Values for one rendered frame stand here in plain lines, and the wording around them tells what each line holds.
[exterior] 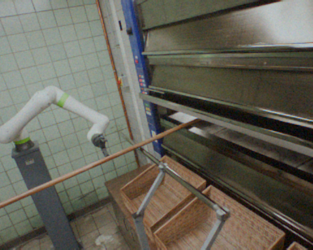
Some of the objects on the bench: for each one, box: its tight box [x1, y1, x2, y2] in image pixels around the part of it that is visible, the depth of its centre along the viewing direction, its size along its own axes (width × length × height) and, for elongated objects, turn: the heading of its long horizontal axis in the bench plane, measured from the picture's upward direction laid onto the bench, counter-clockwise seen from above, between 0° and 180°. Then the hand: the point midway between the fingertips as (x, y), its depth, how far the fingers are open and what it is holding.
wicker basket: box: [120, 155, 206, 245], centre depth 189 cm, size 49×56×28 cm
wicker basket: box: [153, 186, 286, 250], centre depth 137 cm, size 49×56×28 cm
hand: (107, 150), depth 164 cm, fingers open, 13 cm apart
